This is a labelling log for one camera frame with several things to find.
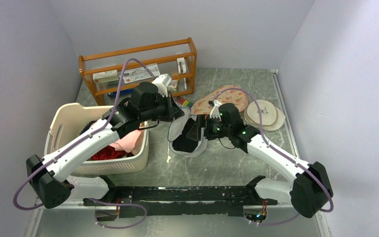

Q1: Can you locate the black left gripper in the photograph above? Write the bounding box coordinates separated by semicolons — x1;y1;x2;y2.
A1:
141;92;186;122

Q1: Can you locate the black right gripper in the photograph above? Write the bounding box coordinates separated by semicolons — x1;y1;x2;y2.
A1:
187;114;232;141

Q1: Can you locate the white mesh laundry bag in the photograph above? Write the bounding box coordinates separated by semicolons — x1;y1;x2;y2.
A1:
167;107;207;158

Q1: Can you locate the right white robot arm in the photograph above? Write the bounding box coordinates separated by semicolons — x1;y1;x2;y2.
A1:
186;101;334;218

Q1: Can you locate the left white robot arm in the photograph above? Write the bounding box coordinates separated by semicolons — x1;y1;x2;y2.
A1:
26;82;185;209

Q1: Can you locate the black bra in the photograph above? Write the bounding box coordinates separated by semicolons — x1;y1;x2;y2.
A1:
172;118;206;156

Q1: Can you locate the peach patterned laundry bag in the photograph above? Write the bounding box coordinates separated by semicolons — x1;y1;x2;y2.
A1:
191;85;249;115

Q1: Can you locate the cream round laundry bag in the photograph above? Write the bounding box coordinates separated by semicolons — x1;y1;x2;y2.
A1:
244;100;286;131

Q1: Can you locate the cream plastic laundry basket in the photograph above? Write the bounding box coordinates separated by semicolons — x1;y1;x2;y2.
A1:
44;103;149;176

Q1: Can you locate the pack of coloured markers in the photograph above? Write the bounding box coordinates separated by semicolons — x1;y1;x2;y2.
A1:
174;96;193;108

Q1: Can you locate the small white red box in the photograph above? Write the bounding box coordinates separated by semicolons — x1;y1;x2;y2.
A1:
167;79;179;92

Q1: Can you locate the white packet on shelf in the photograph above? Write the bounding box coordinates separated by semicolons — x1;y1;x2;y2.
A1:
123;64;160;84

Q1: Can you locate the orange wooden shelf rack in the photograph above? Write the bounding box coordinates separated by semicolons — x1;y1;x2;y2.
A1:
78;37;198;106

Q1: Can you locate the pink cloth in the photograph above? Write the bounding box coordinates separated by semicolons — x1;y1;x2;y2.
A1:
110;130;143;154

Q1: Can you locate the white upright box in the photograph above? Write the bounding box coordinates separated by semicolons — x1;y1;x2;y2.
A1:
177;57;188;90

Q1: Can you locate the white box on shelf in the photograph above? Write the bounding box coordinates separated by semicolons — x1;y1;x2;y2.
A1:
92;70;119;86

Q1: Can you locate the red cloth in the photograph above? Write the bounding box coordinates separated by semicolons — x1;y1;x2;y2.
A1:
88;146;129;161

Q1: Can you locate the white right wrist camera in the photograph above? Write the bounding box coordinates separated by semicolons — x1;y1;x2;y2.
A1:
208;100;222;119

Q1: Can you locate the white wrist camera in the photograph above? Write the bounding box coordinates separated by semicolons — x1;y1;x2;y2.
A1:
152;74;172;97
208;100;222;119

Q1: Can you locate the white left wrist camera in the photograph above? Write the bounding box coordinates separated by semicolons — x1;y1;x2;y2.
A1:
152;74;172;97

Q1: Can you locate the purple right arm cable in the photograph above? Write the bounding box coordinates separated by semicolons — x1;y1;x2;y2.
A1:
210;87;335;213

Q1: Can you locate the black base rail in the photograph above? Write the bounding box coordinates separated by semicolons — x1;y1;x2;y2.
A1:
83;186;277;218

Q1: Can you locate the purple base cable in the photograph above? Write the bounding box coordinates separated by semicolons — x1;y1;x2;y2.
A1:
88;199;149;229

